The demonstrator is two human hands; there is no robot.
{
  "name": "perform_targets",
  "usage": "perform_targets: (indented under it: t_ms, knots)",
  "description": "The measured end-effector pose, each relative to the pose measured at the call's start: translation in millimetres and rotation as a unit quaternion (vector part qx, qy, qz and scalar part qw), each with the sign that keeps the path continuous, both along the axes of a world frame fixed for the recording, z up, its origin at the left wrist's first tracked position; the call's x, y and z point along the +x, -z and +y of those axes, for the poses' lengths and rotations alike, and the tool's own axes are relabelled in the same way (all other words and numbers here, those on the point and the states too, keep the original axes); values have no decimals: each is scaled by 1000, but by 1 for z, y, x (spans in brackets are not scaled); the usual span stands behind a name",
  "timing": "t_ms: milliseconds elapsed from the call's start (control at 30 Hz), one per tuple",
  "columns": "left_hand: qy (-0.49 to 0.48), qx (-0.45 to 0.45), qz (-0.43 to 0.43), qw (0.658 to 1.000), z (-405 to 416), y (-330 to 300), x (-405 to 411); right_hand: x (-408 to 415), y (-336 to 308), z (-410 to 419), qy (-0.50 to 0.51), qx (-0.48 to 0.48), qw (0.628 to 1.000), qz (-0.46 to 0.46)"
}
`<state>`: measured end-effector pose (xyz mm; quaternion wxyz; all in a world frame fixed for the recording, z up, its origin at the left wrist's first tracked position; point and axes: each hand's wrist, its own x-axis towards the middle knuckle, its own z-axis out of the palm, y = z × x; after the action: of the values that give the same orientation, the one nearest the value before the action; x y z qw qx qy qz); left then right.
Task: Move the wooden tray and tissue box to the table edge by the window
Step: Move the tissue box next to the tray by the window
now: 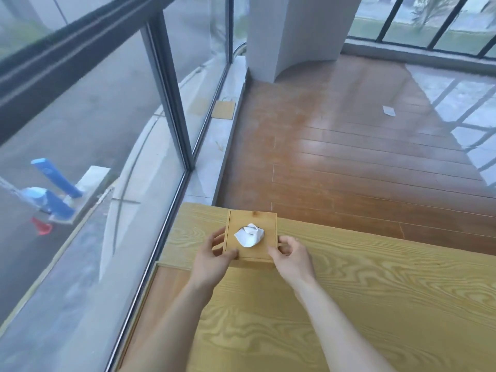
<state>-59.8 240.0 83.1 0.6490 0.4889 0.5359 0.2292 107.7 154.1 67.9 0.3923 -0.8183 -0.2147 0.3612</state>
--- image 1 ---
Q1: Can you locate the person's left hand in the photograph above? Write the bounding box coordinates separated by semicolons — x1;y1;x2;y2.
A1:
189;227;239;292

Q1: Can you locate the person's right hand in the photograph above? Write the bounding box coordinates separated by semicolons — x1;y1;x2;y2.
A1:
267;235;317;292

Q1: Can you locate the square wooden tissue box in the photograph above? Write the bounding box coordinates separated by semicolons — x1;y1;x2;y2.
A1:
223;209;279;268

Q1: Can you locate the person's left forearm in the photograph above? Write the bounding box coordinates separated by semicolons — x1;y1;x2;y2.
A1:
119;281;218;372

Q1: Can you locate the person's right forearm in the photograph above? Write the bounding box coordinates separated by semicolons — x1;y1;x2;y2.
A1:
293;279;397;372

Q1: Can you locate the white tissue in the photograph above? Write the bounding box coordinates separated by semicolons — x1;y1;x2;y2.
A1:
234;223;266;248

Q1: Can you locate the square wooden floor sample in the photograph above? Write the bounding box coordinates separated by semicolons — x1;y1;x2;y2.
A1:
211;100;236;120

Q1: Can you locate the dark grey window frame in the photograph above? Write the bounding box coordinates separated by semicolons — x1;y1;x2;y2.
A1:
0;0;237;372

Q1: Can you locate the black barred window frame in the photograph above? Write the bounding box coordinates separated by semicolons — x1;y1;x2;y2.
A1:
347;0;496;59

